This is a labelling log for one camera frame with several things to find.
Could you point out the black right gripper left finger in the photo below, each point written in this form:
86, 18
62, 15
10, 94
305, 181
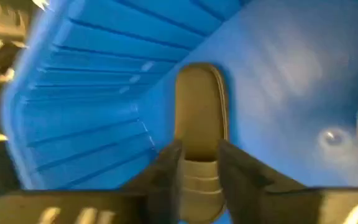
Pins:
73, 208

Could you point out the blue plastic bin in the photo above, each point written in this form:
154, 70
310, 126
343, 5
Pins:
104, 93

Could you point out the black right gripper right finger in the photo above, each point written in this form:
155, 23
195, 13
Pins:
275, 205

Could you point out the black foam slide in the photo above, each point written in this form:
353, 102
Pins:
200, 118

